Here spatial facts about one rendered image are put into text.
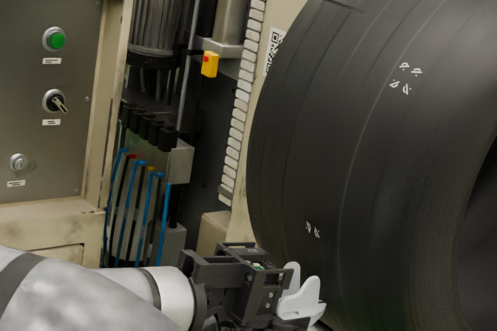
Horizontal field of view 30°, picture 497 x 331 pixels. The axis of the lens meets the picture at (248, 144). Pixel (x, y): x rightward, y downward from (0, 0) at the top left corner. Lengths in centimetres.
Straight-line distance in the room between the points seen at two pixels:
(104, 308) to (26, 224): 101
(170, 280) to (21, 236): 62
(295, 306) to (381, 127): 22
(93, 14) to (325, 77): 56
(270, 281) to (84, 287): 50
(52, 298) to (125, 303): 4
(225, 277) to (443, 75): 30
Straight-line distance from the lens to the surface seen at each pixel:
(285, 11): 135
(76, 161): 154
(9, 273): 50
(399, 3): 101
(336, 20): 104
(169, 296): 89
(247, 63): 144
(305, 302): 103
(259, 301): 98
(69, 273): 50
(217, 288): 94
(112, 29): 147
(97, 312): 49
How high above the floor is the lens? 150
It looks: 18 degrees down
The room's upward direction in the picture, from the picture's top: 10 degrees clockwise
